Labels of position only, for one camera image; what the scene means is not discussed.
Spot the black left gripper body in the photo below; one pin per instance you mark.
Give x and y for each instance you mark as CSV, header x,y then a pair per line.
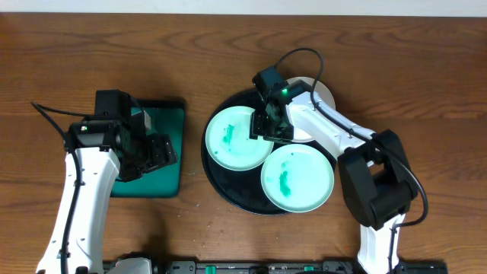
x,y
160,151

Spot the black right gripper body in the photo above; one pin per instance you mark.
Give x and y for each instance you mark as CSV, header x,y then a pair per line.
x,y
267,129

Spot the pale green plate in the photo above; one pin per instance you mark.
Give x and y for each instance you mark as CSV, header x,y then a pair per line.
x,y
227,139
297,178

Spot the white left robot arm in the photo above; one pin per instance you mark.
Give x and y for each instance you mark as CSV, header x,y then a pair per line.
x,y
106,158

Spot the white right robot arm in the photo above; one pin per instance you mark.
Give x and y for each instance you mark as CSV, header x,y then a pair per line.
x,y
378,185

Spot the white plate green stain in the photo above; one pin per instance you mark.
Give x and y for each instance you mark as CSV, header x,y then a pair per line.
x,y
325,94

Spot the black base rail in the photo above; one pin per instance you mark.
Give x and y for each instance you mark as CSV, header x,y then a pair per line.
x,y
144,265

